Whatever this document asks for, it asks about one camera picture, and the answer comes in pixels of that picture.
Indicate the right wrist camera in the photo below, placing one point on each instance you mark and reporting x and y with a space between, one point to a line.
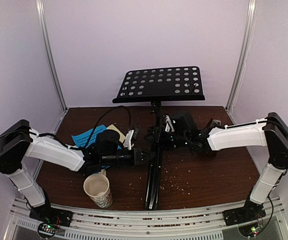
168 124

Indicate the blue sheet music page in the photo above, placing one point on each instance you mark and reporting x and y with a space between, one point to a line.
81 140

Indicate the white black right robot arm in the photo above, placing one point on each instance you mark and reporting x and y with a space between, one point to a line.
271 132

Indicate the black music stand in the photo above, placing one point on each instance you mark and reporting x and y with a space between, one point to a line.
156 86

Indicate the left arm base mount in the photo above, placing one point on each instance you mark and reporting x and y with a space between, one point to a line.
52 219

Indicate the yellow sheet music page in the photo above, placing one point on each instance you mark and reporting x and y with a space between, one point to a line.
121 135

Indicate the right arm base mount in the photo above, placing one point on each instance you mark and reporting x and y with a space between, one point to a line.
249 219

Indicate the right aluminium corner post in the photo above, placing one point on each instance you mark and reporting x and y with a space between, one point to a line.
241 64

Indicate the white ceramic mug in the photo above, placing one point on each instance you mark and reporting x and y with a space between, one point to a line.
97 188

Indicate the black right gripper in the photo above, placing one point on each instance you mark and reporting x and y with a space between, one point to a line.
162 133

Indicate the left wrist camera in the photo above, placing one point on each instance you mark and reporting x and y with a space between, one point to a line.
131 137

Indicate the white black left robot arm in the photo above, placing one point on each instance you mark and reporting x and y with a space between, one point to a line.
104 149

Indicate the red wooden metronome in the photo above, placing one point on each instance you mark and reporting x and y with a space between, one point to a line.
213 123

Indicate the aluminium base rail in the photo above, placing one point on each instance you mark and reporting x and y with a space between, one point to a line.
201 223

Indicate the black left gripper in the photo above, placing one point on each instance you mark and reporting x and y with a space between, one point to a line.
137 160

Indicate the aluminium corner post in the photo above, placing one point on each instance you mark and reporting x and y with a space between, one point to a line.
49 55
241 64

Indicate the left aluminium corner post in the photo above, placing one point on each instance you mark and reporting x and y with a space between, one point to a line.
49 55

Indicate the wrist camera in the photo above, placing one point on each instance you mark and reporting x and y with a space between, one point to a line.
131 137
168 124

